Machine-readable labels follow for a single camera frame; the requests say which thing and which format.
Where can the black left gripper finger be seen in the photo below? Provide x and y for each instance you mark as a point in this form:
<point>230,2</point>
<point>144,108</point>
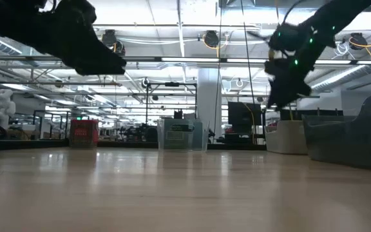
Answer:
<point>98,62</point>

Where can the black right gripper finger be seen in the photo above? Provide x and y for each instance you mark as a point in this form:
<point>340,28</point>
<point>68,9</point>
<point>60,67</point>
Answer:
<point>277,93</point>
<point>296,88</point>

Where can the red spice tin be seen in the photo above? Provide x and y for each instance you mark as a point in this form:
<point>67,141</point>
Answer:
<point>84,133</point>

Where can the black spice tin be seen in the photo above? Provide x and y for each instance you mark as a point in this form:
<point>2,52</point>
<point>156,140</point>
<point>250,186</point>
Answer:
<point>195,138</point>
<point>176,141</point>

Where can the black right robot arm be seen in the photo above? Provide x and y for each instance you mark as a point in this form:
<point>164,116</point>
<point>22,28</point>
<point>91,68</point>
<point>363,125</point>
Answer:
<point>340,16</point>

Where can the black flat screen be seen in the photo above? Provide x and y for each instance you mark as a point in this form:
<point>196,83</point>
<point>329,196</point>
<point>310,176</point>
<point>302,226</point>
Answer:
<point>245,116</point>

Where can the white plastic bin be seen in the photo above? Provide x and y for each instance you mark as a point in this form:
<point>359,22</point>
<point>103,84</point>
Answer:
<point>287,138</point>

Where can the white square column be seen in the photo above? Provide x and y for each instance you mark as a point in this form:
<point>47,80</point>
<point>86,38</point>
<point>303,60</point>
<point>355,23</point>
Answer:
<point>208,96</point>

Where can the dark grey plastic bin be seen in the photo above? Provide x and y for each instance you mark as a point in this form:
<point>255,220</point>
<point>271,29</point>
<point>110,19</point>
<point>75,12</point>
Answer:
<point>340,145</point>

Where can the long ceiling light bar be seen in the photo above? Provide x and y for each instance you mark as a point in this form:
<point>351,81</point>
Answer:
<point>205,60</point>

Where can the clear plastic bin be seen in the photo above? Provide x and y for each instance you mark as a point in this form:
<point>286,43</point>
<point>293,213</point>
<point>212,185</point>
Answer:
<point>205,141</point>

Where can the white robot figure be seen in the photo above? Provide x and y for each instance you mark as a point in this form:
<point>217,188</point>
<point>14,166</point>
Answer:
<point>2,108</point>

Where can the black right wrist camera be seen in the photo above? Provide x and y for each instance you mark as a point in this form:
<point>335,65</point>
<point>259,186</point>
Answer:
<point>283,37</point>

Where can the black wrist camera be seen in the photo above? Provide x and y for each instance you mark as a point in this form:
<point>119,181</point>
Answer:
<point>283,37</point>
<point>76,13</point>

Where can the grey ventilation duct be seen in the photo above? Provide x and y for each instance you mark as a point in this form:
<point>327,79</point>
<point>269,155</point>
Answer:
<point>343,79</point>

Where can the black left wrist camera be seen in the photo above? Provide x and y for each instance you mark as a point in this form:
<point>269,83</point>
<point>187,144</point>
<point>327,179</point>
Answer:
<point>76,13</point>

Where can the black aluminium table frame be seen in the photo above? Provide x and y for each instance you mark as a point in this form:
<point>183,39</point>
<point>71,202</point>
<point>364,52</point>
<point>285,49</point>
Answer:
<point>27,144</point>

